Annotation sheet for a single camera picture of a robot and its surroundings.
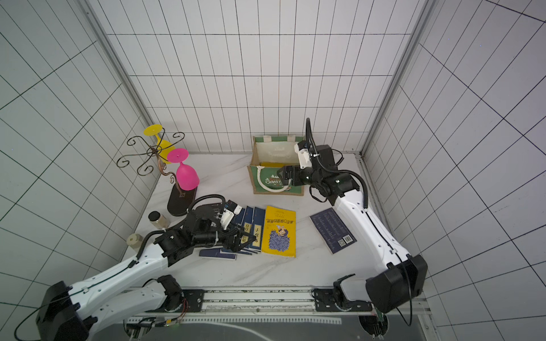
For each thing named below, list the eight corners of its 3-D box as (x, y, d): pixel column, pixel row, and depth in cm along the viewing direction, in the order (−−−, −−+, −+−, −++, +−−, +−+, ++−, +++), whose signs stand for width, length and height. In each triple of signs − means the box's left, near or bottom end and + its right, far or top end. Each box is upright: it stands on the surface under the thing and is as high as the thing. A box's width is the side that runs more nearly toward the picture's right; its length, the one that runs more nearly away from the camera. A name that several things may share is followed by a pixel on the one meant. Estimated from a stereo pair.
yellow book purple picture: (262, 256, 85) (261, 253, 82) (264, 210, 98) (263, 206, 95) (297, 256, 85) (298, 253, 82) (294, 210, 98) (294, 206, 95)
